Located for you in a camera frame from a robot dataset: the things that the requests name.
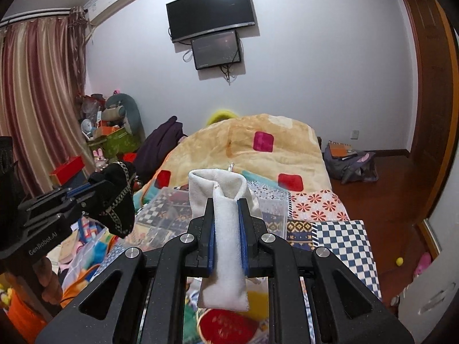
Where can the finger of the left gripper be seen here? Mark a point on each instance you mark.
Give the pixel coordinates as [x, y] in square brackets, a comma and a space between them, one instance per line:
[36, 220]
[62, 197]

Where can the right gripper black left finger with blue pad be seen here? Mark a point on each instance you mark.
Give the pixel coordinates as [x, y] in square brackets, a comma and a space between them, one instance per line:
[139, 297]

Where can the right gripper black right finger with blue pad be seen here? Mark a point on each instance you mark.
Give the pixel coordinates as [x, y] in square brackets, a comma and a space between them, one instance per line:
[313, 296]

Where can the black patterned knit sock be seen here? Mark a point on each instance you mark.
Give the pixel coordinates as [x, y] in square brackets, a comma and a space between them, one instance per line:
[112, 205]

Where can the white fabric pouch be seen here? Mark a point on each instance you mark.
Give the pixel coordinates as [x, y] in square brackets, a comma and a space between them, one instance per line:
[226, 287]

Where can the yellow sponge roll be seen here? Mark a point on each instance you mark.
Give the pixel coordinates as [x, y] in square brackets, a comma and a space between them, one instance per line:
[258, 306]

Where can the person's hand holding gripper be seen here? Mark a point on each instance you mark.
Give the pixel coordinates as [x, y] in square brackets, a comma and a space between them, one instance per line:
[48, 279]

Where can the pink bunny plush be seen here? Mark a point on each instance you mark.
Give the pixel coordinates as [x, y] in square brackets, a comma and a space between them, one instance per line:
[99, 160]

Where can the red flat box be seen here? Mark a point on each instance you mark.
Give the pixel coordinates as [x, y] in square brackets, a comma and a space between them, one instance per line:
[66, 171]

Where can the green cardboard box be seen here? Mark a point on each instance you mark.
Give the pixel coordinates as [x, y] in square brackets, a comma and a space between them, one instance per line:
[118, 142]

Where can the dark purple clothing pile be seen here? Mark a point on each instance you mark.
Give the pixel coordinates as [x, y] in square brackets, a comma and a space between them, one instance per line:
[156, 147]

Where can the clear plastic storage box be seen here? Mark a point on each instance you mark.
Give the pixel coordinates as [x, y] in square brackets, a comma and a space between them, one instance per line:
[207, 211]

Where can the white cabinet door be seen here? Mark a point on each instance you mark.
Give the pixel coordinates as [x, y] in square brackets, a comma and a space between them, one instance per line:
[427, 298]

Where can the grey green plush toy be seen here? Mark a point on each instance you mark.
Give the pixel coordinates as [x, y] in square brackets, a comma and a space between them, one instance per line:
[122, 107]

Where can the orange fabric item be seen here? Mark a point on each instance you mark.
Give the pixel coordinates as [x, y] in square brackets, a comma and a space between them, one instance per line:
[28, 322]

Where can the patchwork patterned bedsheet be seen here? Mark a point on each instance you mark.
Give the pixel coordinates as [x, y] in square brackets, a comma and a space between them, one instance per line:
[305, 219]

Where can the striped pink curtain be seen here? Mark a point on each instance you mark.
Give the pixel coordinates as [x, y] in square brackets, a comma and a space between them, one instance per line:
[42, 88]

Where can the yellow green plush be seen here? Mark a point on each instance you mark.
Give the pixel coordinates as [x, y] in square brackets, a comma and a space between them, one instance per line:
[220, 115]

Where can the grey backpack on floor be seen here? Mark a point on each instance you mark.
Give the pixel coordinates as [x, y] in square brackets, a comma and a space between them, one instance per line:
[348, 165]

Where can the beige fleece blanket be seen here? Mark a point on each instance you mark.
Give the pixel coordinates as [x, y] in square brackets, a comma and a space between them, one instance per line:
[282, 150]

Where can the wall power socket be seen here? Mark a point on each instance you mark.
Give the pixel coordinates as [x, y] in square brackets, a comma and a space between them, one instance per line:
[354, 135]

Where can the small wall monitor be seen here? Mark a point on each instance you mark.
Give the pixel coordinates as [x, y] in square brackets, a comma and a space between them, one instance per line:
[216, 50]

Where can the large wall television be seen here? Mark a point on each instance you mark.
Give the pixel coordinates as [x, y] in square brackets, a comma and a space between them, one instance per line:
[191, 18]

